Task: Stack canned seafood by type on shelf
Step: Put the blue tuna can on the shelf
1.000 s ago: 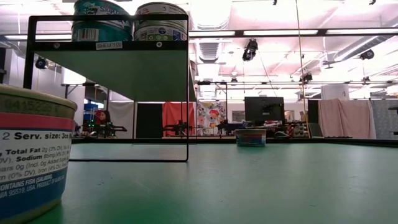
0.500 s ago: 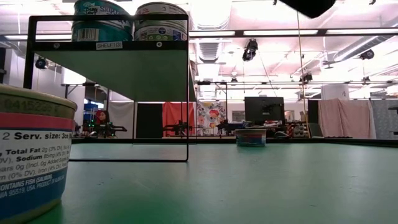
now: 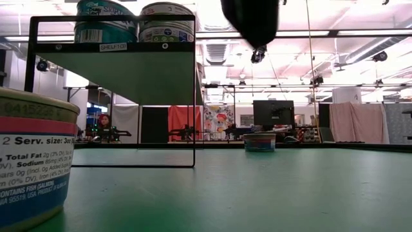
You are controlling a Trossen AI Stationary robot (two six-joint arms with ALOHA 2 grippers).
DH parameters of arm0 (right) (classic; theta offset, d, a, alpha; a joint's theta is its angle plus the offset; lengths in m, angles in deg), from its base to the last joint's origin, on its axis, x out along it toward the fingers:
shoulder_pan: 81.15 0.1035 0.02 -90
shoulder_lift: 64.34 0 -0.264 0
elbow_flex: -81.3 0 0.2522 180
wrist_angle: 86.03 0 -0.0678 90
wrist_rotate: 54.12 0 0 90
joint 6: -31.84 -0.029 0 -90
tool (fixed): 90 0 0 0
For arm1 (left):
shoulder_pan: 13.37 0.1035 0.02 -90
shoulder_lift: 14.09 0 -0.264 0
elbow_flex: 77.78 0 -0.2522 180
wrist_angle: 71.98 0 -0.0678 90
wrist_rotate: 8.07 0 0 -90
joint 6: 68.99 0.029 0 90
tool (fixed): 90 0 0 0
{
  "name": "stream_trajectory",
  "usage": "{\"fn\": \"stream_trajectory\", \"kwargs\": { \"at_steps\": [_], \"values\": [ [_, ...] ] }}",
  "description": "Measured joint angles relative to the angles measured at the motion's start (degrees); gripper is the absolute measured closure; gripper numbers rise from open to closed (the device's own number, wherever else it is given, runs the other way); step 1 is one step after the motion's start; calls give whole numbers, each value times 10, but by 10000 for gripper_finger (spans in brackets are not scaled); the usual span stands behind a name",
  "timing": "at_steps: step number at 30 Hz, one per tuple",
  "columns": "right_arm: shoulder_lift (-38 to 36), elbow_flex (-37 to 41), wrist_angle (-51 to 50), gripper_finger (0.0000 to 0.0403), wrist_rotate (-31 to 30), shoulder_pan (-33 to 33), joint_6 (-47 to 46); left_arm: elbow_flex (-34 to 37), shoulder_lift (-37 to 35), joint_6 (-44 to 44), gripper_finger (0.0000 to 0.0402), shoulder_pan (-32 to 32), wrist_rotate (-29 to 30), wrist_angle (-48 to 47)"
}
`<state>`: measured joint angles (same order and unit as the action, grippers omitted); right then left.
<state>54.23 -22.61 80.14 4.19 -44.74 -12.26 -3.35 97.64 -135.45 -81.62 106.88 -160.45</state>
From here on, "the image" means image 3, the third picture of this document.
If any plain-lid can multicolour label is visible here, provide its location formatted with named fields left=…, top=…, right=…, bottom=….
left=138, top=21, right=196, bottom=43
left=140, top=1, right=196, bottom=23

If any gold-lid can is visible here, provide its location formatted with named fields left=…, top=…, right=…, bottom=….
left=0, top=86, right=80, bottom=232
left=243, top=133, right=277, bottom=153

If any teal tuna can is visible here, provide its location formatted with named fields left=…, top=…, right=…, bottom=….
left=73, top=21, right=139, bottom=44
left=75, top=0, right=138, bottom=24

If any black monitor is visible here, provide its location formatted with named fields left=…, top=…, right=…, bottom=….
left=252, top=99, right=295, bottom=127

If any white floral cloth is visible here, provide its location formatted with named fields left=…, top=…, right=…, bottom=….
left=203, top=104, right=236, bottom=141

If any orange curtain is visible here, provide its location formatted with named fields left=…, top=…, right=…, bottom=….
left=167, top=105, right=203, bottom=142

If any beige curtain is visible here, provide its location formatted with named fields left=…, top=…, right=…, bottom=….
left=328, top=101, right=389, bottom=142

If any black panel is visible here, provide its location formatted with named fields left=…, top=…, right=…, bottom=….
left=140, top=106, right=169, bottom=144

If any white curtain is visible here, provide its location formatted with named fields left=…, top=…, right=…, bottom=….
left=111, top=103, right=142, bottom=144

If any grey patterned curtain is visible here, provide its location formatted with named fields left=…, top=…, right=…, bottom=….
left=384, top=102, right=412, bottom=145

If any person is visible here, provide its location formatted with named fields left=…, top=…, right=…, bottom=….
left=97, top=113, right=112, bottom=130

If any wooden shelf black frame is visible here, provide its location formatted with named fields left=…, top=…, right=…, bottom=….
left=24, top=14, right=204, bottom=168

